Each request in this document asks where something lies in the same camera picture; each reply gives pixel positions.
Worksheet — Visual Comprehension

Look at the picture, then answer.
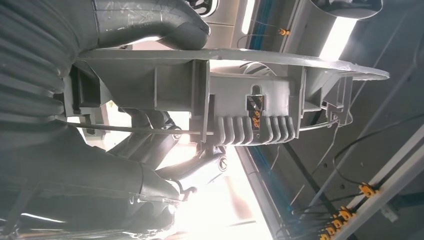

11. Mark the black overhead cable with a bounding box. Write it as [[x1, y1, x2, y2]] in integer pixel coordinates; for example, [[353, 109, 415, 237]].
[[332, 114, 424, 186]]

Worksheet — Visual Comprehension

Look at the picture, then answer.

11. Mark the dark round overhead duct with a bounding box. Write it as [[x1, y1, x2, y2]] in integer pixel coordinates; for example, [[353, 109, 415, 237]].
[[309, 0, 384, 20]]

